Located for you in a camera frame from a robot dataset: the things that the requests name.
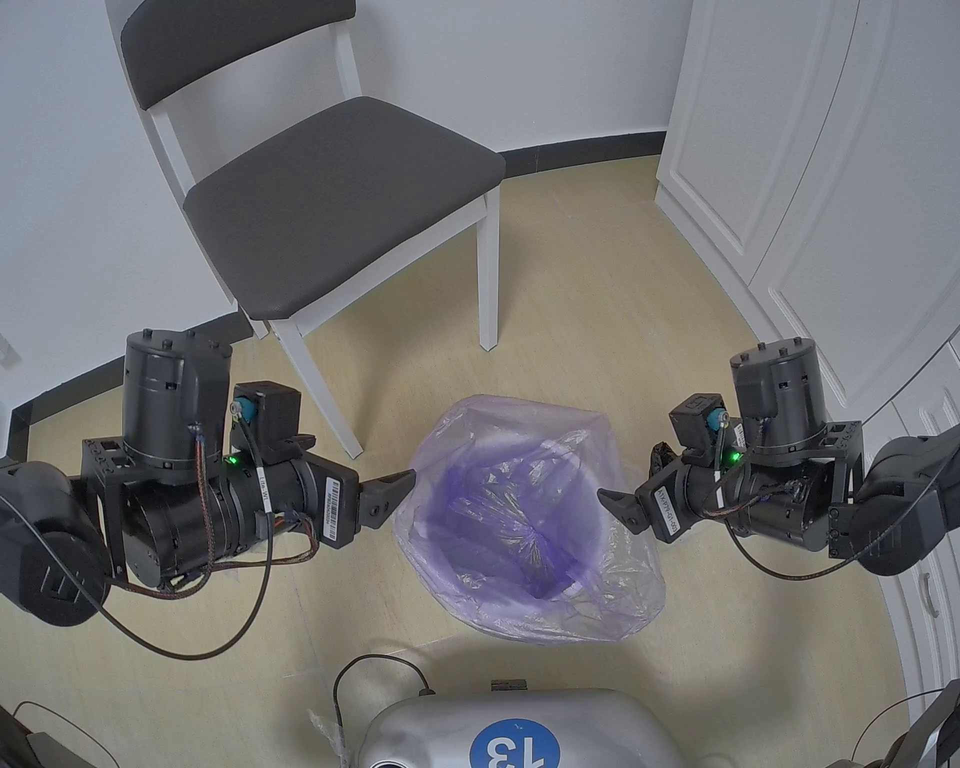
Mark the white wardrobe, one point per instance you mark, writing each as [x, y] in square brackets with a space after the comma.
[825, 150]

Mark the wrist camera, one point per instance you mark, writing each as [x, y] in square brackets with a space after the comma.
[277, 412]
[697, 420]

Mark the purple plastic bag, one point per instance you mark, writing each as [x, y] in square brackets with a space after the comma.
[525, 525]

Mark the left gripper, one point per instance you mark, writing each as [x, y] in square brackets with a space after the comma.
[330, 502]

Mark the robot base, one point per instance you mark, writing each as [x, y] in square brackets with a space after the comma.
[450, 727]

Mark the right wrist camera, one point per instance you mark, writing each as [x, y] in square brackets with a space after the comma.
[697, 420]

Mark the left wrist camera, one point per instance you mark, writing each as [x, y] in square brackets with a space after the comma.
[277, 412]

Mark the black plastic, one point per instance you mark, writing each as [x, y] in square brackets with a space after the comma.
[660, 456]

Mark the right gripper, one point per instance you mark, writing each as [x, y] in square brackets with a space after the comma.
[667, 510]

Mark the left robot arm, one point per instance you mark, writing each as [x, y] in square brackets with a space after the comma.
[45, 540]

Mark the white chair with grey seat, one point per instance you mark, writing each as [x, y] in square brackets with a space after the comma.
[337, 187]

